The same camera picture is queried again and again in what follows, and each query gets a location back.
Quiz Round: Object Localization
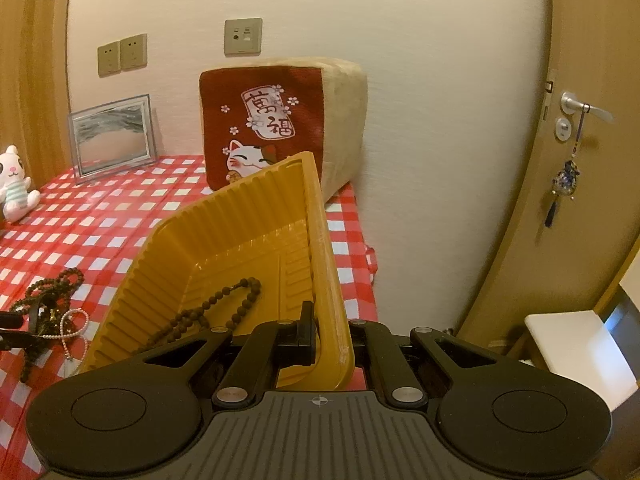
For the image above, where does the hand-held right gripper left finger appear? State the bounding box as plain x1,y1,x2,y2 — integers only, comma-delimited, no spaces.
132,301,320,408

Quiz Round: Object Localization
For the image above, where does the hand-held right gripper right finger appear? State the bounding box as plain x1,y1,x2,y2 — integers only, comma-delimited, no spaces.
347,319,506,406

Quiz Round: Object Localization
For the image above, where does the black strap watch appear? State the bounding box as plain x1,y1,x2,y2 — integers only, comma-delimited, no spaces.
20,297,53,386

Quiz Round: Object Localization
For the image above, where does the dark bead necklace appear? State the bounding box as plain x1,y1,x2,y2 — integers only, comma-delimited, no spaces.
10,267,86,341

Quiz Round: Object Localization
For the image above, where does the brown bead necklace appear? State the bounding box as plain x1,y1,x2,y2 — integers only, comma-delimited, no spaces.
132,276,262,353

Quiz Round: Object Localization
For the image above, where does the yellow plastic tray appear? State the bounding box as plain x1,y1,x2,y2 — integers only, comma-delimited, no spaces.
77,151,357,392

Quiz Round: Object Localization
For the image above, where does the red white checkered tablecloth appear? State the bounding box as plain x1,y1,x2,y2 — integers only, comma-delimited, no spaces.
0,154,378,426

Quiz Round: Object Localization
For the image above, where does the white bunny plush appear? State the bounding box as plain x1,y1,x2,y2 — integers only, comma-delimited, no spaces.
0,145,42,225

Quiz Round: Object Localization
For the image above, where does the white chair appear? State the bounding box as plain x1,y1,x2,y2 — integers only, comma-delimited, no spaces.
524,280,640,411

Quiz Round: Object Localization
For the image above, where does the clear framed sand picture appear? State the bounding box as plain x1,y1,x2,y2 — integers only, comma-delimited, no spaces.
67,93,160,181

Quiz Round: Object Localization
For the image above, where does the bread-shaped cat print pillow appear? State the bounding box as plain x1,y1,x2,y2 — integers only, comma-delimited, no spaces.
198,56,370,206

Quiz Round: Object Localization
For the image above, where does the wooden wardrobe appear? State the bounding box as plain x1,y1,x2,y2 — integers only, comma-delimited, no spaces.
0,0,76,171

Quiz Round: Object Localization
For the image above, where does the wooden room door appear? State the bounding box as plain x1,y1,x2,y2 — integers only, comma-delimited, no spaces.
457,0,640,356

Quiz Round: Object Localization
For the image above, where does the beige wall socket with switch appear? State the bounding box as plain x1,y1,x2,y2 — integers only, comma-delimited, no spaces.
224,17,263,57

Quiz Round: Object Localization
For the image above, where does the silver door lever handle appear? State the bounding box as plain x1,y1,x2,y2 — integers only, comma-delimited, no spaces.
560,91,615,122

